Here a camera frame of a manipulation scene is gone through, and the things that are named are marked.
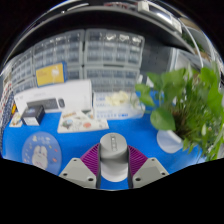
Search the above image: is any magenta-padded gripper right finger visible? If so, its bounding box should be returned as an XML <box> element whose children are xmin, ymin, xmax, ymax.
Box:
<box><xmin>127</xmin><ymin>144</ymin><xmax>170</xmax><ymax>190</ymax></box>

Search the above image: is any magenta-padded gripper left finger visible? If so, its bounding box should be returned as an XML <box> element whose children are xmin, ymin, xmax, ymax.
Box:
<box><xmin>58</xmin><ymin>143</ymin><xmax>102</xmax><ymax>190</ymax></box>

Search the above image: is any white computer mouse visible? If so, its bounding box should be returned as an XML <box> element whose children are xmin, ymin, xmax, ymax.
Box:
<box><xmin>99</xmin><ymin>132</ymin><xmax>130</xmax><ymax>183</ymax></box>

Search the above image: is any round blue rabbit-print mouse pad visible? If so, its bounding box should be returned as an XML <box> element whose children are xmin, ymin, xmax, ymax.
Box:
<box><xmin>21</xmin><ymin>131</ymin><xmax>63</xmax><ymax>176</ymax></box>

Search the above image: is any large colourful sticker sheet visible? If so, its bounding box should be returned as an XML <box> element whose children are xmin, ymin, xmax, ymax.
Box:
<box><xmin>56</xmin><ymin>109</ymin><xmax>110</xmax><ymax>134</ymax></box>

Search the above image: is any green plant in white pot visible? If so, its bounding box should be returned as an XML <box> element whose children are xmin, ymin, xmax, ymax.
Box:
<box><xmin>134</xmin><ymin>64</ymin><xmax>224</xmax><ymax>163</ymax></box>

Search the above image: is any white and blue glove box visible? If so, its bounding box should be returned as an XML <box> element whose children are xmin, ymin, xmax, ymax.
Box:
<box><xmin>93</xmin><ymin>90</ymin><xmax>146</xmax><ymax>120</ymax></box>

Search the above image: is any small black box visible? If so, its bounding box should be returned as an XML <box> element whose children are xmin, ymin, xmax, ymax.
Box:
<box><xmin>20</xmin><ymin>105</ymin><xmax>46</xmax><ymax>127</ymax></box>

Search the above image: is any white keyboard packaging box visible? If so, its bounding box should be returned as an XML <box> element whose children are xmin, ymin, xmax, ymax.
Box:
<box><xmin>13</xmin><ymin>79</ymin><xmax>94</xmax><ymax>116</ymax></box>

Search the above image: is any small colourful sticker sheet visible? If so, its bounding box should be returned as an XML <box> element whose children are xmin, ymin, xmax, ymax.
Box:
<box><xmin>8</xmin><ymin>111</ymin><xmax>24</xmax><ymax>128</ymax></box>

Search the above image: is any navy polka-dot fabric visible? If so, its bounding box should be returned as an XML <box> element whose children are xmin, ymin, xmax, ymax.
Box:
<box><xmin>0</xmin><ymin>93</ymin><xmax>16</xmax><ymax>148</ymax></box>

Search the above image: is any yellow card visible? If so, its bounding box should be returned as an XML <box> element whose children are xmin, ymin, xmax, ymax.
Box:
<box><xmin>35</xmin><ymin>61</ymin><xmax>69</xmax><ymax>88</ymax></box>

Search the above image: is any white red-dotted fabric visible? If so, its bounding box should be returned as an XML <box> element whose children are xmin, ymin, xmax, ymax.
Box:
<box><xmin>1</xmin><ymin>78</ymin><xmax>15</xmax><ymax>113</ymax></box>

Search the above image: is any white shelf rack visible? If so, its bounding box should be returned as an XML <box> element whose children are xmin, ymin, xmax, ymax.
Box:
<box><xmin>169</xmin><ymin>16</ymin><xmax>224</xmax><ymax>88</ymax></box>

